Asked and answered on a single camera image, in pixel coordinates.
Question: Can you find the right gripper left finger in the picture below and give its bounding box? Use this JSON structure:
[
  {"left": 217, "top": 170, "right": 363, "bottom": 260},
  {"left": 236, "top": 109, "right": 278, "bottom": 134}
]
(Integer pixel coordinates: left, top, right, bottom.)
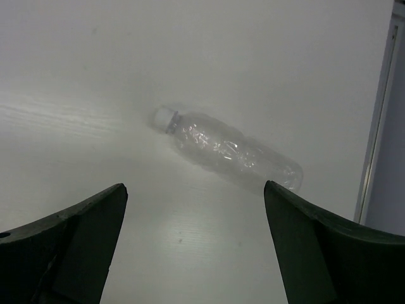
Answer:
[{"left": 1, "top": 184, "right": 128, "bottom": 303}]

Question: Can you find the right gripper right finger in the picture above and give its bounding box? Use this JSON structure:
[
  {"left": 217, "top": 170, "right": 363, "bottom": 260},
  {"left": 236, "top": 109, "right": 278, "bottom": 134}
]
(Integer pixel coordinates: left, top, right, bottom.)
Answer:
[{"left": 264, "top": 181, "right": 404, "bottom": 303}]

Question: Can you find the clear plastic bottle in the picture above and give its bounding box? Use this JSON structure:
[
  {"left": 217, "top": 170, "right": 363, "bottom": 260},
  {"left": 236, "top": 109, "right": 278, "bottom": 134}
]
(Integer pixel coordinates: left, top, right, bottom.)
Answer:
[{"left": 151, "top": 106, "right": 304, "bottom": 194}]

